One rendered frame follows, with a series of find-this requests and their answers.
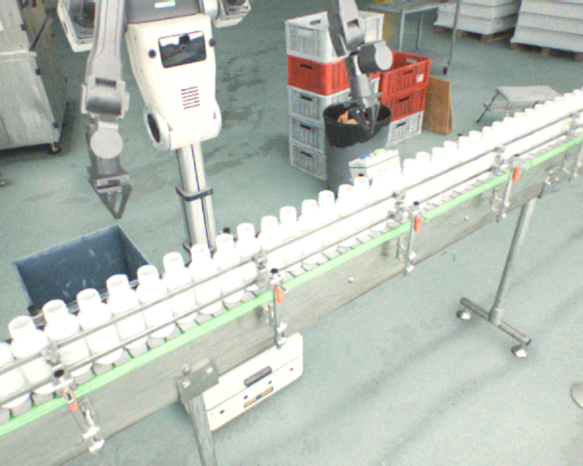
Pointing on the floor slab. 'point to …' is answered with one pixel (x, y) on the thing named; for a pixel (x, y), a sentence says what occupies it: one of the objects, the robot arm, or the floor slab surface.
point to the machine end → (19, 77)
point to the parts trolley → (419, 23)
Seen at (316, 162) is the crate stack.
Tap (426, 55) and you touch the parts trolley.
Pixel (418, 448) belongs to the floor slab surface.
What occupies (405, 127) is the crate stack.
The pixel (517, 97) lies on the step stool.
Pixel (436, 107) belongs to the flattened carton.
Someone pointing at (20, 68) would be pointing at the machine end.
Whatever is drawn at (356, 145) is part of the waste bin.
